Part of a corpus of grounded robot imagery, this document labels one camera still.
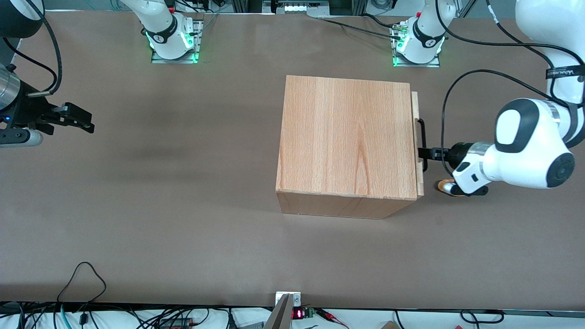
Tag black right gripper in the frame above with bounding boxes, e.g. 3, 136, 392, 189
0, 88, 96, 138

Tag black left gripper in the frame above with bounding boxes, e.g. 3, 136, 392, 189
418, 142, 474, 168

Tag black drawer handle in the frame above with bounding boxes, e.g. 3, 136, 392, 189
417, 118, 429, 173

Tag light wooden drawer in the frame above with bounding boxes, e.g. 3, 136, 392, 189
410, 91, 425, 198

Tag light wooden drawer cabinet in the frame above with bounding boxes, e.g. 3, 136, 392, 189
276, 74, 419, 220

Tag red clip leads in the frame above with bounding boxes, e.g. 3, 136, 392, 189
315, 308, 350, 329

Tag white power strip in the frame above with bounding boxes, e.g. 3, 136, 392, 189
274, 0, 330, 15

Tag orange black device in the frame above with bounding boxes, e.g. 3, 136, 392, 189
158, 317, 195, 329

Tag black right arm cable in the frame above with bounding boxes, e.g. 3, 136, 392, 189
0, 0, 64, 98

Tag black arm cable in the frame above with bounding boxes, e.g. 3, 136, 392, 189
433, 0, 561, 102
441, 69, 585, 177
0, 0, 64, 98

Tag right wrist camera grey black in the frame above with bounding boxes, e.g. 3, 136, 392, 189
0, 128, 44, 148

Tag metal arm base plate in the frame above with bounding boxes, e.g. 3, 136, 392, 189
392, 25, 441, 68
150, 18, 204, 64

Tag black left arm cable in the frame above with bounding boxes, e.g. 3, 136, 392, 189
441, 69, 585, 177
433, 0, 561, 102

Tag thin black looped cable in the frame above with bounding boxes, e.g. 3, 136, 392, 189
56, 261, 107, 304

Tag black cable on table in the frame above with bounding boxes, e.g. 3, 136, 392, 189
317, 14, 403, 40

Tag small metal bracket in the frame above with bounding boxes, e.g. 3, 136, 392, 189
276, 291, 302, 308

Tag aluminium frame profile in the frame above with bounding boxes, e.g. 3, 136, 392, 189
231, 0, 275, 13

